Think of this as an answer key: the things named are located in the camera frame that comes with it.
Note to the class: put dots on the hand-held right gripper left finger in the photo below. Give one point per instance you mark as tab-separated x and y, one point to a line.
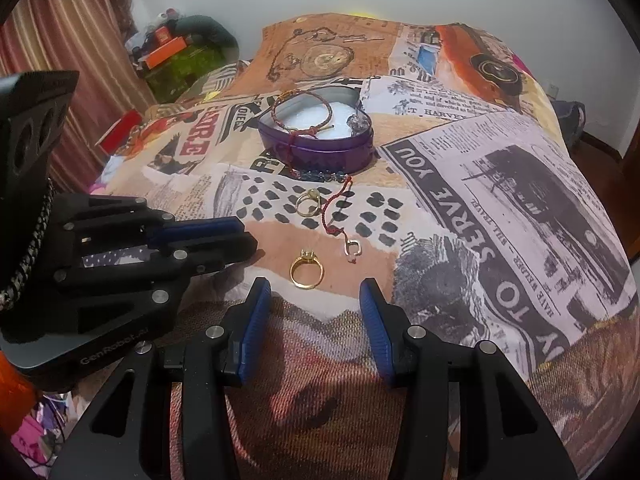
255	330

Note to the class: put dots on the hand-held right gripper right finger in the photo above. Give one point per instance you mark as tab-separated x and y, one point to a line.
377	335

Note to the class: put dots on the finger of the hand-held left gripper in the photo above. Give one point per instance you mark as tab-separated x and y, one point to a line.
200	230
220	255

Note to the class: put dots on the person's left forearm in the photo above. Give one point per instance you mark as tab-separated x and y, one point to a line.
15	390

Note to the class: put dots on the silver pendant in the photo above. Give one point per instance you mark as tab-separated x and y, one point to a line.
352	251

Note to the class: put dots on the red box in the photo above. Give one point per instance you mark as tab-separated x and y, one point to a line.
120	130

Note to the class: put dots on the striped brown curtain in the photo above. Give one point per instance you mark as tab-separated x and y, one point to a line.
75	25

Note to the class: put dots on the purple heart-shaped tin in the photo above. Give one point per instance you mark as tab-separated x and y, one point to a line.
325	150

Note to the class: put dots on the orange box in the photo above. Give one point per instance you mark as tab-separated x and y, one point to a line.
162	55

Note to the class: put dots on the green bag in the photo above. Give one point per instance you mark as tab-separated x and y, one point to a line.
185	67

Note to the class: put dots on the silver charm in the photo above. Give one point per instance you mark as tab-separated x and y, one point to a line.
357	122

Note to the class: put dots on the printed blanket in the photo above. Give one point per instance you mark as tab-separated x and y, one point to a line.
500	185

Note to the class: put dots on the dark cloth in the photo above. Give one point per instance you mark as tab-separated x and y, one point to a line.
207	30

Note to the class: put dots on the pink cloth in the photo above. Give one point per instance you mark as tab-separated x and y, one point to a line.
35	435

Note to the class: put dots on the blue bag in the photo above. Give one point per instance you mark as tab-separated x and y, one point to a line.
570	120

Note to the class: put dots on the wall outlet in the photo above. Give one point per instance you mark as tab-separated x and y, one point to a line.
552	90

